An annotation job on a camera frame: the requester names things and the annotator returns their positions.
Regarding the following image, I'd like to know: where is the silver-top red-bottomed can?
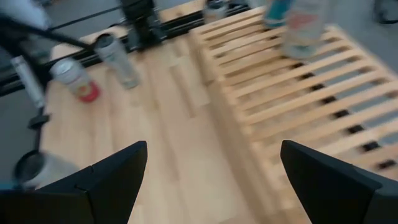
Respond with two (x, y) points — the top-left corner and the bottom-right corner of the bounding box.
(49, 57), (101, 103)

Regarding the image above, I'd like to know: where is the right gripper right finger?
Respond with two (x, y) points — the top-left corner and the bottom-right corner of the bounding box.
(280, 139), (382, 224)

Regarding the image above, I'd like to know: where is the black table clamp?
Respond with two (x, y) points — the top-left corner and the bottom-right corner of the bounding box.
(27, 113), (50, 130)

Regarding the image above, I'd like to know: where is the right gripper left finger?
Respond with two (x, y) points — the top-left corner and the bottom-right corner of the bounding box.
(75, 141), (149, 224)

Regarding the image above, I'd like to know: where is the Celsius Tropical Vibe can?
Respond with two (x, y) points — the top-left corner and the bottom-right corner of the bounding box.
(202, 0), (228, 24)
(12, 149), (80, 190)

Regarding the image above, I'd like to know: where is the wooden slatted shelf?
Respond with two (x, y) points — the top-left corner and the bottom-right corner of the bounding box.
(189, 6), (398, 224)

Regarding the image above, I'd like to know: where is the black metal table frame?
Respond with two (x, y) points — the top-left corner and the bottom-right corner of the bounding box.
(0, 2), (252, 153)

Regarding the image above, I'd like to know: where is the teal Red Bull can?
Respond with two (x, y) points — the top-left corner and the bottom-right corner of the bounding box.
(262, 0), (295, 29)

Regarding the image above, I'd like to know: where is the silver metal strip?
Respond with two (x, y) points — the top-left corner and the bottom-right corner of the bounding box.
(11, 55), (46, 108)

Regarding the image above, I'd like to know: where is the Celsius Peach Vibe can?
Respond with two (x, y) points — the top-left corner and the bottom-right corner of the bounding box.
(281, 0), (330, 60)
(94, 32), (141, 90)

